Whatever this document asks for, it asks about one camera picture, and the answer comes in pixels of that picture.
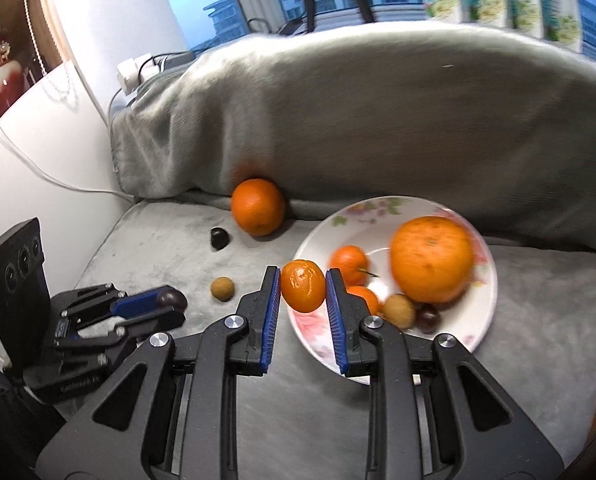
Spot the grey blanket cushion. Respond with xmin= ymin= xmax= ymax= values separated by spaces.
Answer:
xmin=110 ymin=21 xmax=596 ymax=252

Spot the white cable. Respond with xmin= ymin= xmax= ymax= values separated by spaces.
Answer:
xmin=0 ymin=64 xmax=134 ymax=201

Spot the medium tangerine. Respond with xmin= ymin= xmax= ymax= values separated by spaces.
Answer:
xmin=347 ymin=285 xmax=380 ymax=315

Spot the dark cherry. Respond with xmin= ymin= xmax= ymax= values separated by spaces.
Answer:
xmin=415 ymin=304 xmax=442 ymax=334
xmin=210 ymin=226 xmax=231 ymax=252
xmin=156 ymin=287 xmax=187 ymax=312

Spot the large rough tangerine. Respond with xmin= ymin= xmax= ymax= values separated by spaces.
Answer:
xmin=389 ymin=216 xmax=475 ymax=304

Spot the small tangerine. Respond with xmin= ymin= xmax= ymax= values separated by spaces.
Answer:
xmin=328 ymin=245 xmax=370 ymax=286

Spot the brown longan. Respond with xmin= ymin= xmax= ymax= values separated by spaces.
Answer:
xmin=382 ymin=294 xmax=416 ymax=330
xmin=210 ymin=276 xmax=235 ymax=302

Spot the black cable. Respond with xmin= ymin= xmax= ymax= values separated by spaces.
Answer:
xmin=137 ymin=49 xmax=197 ymax=82

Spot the large smooth orange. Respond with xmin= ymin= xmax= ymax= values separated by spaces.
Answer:
xmin=231 ymin=179 xmax=286 ymax=237

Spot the grey seat cover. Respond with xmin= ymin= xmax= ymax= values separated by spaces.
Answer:
xmin=79 ymin=202 xmax=596 ymax=479

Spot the white power strip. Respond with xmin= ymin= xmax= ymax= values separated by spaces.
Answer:
xmin=116 ymin=53 xmax=153 ymax=96

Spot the small kumquat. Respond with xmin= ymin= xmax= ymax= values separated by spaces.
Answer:
xmin=281 ymin=259 xmax=326 ymax=314

